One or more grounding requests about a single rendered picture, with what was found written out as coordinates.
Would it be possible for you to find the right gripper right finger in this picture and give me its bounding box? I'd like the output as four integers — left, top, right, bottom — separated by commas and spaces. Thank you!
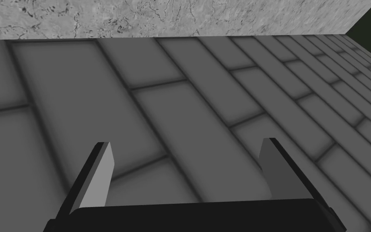
258, 137, 330, 210

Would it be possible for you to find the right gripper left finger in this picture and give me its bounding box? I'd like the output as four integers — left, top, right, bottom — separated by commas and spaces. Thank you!
56, 141, 115, 221

